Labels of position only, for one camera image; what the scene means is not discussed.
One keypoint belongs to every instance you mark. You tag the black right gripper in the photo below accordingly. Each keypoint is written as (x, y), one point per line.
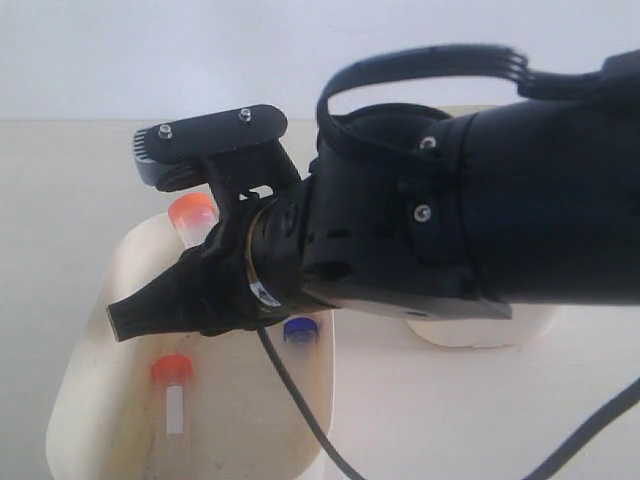
(246, 274)

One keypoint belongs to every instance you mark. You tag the orange-capped tube with label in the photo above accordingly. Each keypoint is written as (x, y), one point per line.
(171, 376)

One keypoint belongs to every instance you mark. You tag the orange-capped clear tube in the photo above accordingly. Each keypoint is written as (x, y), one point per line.
(193, 216)

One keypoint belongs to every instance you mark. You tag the blue-capped clear tube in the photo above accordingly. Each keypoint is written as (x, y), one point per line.
(300, 334)

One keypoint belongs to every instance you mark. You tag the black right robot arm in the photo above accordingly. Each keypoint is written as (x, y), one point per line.
(450, 182)

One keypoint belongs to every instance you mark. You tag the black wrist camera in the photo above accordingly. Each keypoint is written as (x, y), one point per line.
(237, 150)

